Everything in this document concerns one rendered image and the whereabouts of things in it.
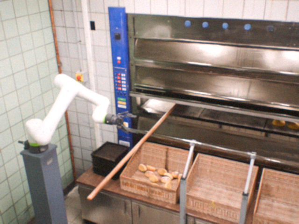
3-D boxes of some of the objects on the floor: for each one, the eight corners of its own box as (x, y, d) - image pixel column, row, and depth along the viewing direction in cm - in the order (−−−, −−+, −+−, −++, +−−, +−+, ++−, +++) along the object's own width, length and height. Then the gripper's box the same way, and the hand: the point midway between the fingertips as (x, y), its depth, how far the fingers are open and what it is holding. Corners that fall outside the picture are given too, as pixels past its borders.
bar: (124, 223, 362) (118, 124, 312) (248, 265, 311) (263, 153, 261) (109, 244, 337) (99, 140, 286) (241, 294, 286) (256, 176, 235)
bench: (109, 194, 405) (105, 152, 380) (342, 265, 308) (357, 214, 283) (81, 226, 360) (74, 181, 335) (344, 322, 263) (363, 267, 238)
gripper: (114, 104, 282) (137, 108, 273) (116, 131, 293) (138, 136, 284) (110, 108, 276) (133, 112, 267) (111, 135, 286) (134, 140, 278)
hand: (135, 124), depth 276 cm, fingers open, 13 cm apart
